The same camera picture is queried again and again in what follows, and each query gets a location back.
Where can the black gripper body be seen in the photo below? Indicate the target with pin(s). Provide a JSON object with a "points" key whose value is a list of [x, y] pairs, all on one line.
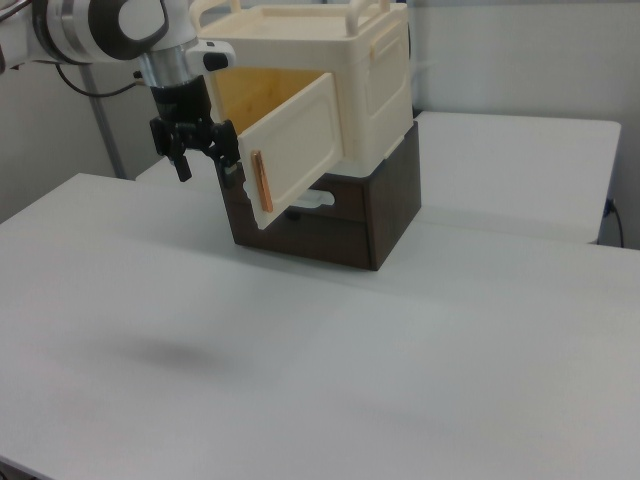
{"points": [[185, 117]]}

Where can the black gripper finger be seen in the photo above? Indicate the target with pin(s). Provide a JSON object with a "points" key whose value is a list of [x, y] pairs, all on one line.
{"points": [[183, 169], [228, 167]]}

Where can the cream cabinet door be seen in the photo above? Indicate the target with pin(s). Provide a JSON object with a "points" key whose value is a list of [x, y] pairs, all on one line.
{"points": [[295, 145]]}

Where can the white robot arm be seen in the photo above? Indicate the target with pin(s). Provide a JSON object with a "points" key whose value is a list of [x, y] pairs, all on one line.
{"points": [[75, 25]]}

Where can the cream plastic cabinet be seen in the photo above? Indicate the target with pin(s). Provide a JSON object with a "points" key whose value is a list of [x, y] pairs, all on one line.
{"points": [[320, 55]]}

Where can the dark brown drawer box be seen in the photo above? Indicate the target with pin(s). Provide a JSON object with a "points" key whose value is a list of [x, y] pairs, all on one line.
{"points": [[390, 200]]}

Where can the grey metal post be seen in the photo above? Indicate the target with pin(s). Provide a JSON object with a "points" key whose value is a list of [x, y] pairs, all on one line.
{"points": [[105, 130]]}

